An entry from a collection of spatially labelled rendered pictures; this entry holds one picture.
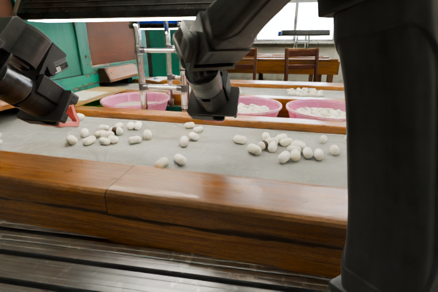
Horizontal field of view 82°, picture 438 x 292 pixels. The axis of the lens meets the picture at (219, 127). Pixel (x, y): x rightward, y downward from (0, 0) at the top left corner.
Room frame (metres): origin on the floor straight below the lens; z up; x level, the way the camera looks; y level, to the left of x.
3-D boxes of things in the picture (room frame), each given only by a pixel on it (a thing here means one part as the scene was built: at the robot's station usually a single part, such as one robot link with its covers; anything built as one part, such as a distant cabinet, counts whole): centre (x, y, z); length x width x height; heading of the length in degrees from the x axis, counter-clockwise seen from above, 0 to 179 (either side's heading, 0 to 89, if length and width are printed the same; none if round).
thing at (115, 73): (1.39, 0.53, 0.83); 0.30 x 0.06 x 0.07; 168
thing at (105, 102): (1.00, 0.33, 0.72); 0.27 x 0.27 x 0.10
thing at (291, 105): (0.85, -0.37, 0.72); 0.27 x 0.27 x 0.10
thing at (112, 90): (1.04, 0.55, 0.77); 0.33 x 0.15 x 0.01; 168
